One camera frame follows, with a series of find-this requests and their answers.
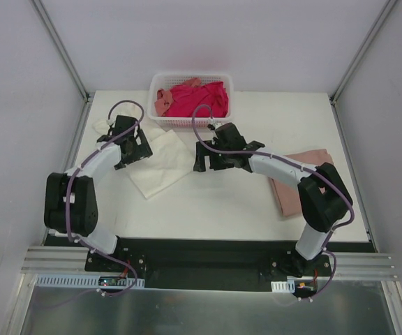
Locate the cream white t shirt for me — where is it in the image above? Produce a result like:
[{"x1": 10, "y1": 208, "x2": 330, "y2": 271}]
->
[{"x1": 107, "y1": 117, "x2": 193, "y2": 200}]

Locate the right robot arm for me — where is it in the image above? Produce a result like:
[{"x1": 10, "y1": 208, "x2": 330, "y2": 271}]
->
[{"x1": 193, "y1": 123, "x2": 355, "y2": 278}]

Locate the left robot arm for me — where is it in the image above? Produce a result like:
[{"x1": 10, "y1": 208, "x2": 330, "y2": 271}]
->
[{"x1": 44, "y1": 115, "x2": 153, "y2": 271}]

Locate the salmon t shirt in basket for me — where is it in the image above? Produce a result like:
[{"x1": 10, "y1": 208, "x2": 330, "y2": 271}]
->
[{"x1": 154, "y1": 77, "x2": 202, "y2": 117}]

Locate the red t shirt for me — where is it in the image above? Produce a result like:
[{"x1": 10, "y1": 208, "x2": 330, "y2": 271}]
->
[{"x1": 165, "y1": 81, "x2": 229, "y2": 118}]

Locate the white plastic laundry basket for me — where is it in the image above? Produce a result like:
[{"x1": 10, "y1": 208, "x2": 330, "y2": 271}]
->
[{"x1": 147, "y1": 73, "x2": 234, "y2": 128}]

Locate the folded pink t shirt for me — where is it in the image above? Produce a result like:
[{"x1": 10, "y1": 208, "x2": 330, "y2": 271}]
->
[{"x1": 269, "y1": 149, "x2": 334, "y2": 217}]

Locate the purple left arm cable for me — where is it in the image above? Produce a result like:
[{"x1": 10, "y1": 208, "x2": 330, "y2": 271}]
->
[{"x1": 56, "y1": 100, "x2": 144, "y2": 310}]

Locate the left aluminium frame post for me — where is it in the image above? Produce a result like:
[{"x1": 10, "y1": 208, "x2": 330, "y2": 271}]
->
[{"x1": 29, "y1": 0, "x2": 94, "y2": 102}]

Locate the aluminium frame post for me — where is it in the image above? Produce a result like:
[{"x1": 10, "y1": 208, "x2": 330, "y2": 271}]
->
[
  {"x1": 29, "y1": 0, "x2": 94, "y2": 102},
  {"x1": 329, "y1": 0, "x2": 401, "y2": 104}
]

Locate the aluminium rail front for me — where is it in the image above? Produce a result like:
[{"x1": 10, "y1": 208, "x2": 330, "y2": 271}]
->
[{"x1": 20, "y1": 246, "x2": 399, "y2": 281}]

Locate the right white cable duct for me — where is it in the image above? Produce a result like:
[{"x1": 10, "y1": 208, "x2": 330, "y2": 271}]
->
[{"x1": 271, "y1": 280, "x2": 295, "y2": 294}]

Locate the white cable duct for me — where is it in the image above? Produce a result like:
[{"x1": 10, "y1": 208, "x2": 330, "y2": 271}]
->
[
  {"x1": 271, "y1": 280, "x2": 295, "y2": 294},
  {"x1": 36, "y1": 274, "x2": 145, "y2": 290}
]

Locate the left white cable duct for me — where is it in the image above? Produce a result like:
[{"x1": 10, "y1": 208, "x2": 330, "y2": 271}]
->
[{"x1": 36, "y1": 274, "x2": 145, "y2": 290}]

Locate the right aluminium frame post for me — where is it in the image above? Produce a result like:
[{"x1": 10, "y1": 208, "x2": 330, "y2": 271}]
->
[{"x1": 329, "y1": 0, "x2": 401, "y2": 104}]

